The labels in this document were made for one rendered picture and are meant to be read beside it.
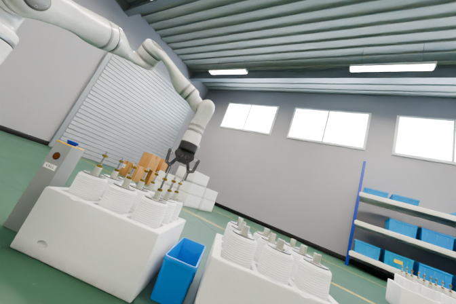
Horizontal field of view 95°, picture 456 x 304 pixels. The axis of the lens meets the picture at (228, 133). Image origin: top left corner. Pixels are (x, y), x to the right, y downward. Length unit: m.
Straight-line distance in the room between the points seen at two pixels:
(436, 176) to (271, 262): 5.37
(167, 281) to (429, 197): 5.42
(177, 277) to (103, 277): 0.20
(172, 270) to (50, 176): 0.54
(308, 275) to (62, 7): 0.95
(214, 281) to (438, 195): 5.42
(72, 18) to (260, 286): 0.85
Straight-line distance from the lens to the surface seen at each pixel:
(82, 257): 0.79
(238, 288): 0.70
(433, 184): 5.87
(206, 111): 0.89
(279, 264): 0.73
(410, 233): 4.91
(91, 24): 0.74
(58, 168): 0.97
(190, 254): 1.04
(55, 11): 0.69
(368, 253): 4.82
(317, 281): 0.77
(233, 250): 0.71
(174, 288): 0.78
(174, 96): 7.25
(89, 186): 0.83
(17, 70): 5.71
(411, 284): 2.53
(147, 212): 0.74
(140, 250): 0.72
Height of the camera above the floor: 0.34
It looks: 16 degrees up
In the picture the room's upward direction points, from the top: 21 degrees clockwise
